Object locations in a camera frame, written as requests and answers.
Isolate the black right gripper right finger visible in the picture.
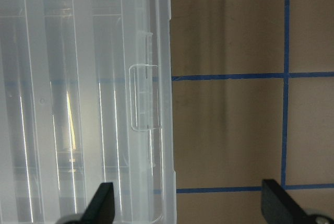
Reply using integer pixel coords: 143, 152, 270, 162
261, 179, 313, 224

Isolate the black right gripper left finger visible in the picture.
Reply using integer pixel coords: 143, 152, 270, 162
79, 182, 115, 224

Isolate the clear plastic box lid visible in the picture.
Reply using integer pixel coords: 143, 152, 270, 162
1, 0, 177, 223

